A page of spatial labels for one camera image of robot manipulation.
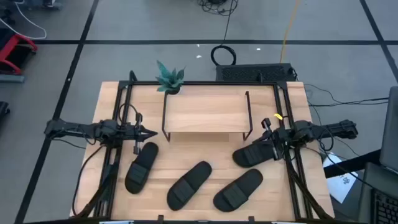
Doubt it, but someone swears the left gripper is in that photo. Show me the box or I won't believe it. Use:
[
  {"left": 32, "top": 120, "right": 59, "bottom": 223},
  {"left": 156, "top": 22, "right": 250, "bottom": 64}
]
[{"left": 123, "top": 112, "right": 159, "bottom": 156}]

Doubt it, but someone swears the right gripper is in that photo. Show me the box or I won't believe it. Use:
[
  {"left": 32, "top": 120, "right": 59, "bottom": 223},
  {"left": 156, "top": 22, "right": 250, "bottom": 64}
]
[{"left": 252, "top": 118, "right": 285, "bottom": 161}]

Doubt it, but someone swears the black slide sandal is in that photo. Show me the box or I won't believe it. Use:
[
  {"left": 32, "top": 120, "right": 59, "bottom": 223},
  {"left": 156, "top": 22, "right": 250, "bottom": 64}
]
[
  {"left": 232, "top": 139, "right": 276, "bottom": 169},
  {"left": 166, "top": 161, "right": 213, "bottom": 212},
  {"left": 213, "top": 168, "right": 264, "bottom": 213},
  {"left": 124, "top": 141, "right": 160, "bottom": 195}
]

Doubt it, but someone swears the wooden shelf with metal legs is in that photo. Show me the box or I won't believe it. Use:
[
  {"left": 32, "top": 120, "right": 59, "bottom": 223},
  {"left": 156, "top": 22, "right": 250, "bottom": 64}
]
[{"left": 161, "top": 90, "right": 254, "bottom": 142}]

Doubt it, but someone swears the green potted plant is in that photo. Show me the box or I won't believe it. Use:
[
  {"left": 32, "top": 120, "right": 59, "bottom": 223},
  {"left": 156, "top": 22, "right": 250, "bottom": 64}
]
[{"left": 155, "top": 60, "right": 187, "bottom": 96}]

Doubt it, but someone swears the black keyboard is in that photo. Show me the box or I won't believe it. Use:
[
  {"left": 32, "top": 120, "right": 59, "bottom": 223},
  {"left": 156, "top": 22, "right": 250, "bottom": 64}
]
[{"left": 215, "top": 63, "right": 296, "bottom": 83}]

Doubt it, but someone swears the white paper sheet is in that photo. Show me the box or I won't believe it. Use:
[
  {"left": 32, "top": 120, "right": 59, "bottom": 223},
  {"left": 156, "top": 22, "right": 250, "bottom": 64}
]
[{"left": 323, "top": 152, "right": 359, "bottom": 205}]

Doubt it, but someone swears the black beam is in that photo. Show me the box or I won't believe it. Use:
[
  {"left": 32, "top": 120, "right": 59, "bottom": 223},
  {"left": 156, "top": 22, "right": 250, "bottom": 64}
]
[{"left": 323, "top": 149, "right": 382, "bottom": 179}]

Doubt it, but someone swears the grey monitor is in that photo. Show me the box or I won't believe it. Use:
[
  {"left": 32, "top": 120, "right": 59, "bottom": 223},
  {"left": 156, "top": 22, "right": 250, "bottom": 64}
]
[{"left": 379, "top": 86, "right": 398, "bottom": 175}]

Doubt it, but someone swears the grey flat plate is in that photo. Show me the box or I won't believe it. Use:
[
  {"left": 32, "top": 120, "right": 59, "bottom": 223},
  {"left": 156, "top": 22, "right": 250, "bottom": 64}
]
[{"left": 0, "top": 73, "right": 25, "bottom": 83}]

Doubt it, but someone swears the red metal cart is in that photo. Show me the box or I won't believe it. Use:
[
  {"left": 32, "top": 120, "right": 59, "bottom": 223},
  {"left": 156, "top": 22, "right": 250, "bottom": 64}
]
[{"left": 0, "top": 28, "right": 39, "bottom": 76}]

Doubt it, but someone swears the black metal rig frame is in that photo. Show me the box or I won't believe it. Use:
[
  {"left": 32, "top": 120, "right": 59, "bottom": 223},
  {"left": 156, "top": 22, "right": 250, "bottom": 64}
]
[{"left": 73, "top": 70, "right": 335, "bottom": 222}]

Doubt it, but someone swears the coiled black cable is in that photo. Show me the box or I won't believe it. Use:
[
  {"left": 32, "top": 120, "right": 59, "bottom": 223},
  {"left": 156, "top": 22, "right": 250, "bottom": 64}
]
[{"left": 210, "top": 12, "right": 238, "bottom": 67}]

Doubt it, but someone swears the yellow cable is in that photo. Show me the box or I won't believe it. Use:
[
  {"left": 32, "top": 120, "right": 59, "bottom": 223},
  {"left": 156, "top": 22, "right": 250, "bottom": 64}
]
[{"left": 279, "top": 0, "right": 302, "bottom": 64}]

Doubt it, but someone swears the tangled black cable bundle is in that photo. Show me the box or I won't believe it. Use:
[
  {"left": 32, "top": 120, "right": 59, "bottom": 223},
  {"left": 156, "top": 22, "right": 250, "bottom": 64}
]
[{"left": 196, "top": 0, "right": 239, "bottom": 17}]

